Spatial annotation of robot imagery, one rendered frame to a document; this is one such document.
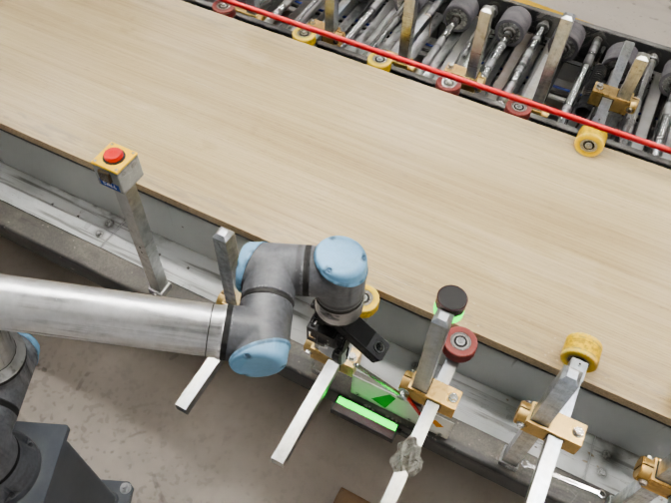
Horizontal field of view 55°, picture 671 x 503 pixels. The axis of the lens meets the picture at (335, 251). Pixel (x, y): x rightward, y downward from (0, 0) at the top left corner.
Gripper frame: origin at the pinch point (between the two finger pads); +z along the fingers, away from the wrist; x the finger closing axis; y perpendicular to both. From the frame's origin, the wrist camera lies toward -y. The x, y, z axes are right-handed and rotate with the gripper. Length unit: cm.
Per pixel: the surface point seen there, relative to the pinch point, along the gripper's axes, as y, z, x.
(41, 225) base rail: 105, 28, -10
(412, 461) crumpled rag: -21.2, 11.1, 9.0
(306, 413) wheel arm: 4.6, 15.3, 8.9
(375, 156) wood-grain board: 23, 8, -65
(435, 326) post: -15.4, -17.2, -6.4
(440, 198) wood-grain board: 1, 8, -59
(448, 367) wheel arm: -19.9, 11.8, -15.2
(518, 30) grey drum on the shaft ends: 7, 16, -155
